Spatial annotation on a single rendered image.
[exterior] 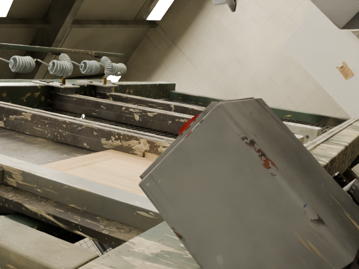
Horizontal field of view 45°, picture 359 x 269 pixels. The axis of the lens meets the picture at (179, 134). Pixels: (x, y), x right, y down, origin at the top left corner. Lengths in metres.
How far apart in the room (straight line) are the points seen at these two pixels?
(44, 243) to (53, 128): 0.80
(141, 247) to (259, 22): 6.14
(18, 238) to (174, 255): 0.20
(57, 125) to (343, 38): 3.81
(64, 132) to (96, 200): 0.55
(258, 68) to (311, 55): 1.88
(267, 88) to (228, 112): 6.24
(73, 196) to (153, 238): 0.26
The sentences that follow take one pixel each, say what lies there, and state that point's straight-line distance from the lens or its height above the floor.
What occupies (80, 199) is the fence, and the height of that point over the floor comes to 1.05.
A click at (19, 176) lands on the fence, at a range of 0.92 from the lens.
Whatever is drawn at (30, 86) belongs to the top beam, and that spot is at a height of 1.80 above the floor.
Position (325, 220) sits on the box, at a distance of 0.38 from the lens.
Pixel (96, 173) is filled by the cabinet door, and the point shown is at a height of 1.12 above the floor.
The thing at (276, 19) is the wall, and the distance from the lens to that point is 6.52.
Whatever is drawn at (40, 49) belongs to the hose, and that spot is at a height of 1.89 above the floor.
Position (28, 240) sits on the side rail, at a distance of 0.59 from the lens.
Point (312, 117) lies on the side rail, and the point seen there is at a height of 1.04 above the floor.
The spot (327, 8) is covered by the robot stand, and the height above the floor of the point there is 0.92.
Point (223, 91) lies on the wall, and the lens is 6.94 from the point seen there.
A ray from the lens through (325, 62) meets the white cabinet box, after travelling 4.84.
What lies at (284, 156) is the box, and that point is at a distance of 0.40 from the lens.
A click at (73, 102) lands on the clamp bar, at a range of 1.91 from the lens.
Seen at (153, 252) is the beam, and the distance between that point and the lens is 0.57.
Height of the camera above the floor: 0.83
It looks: 14 degrees up
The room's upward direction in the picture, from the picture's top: 39 degrees counter-clockwise
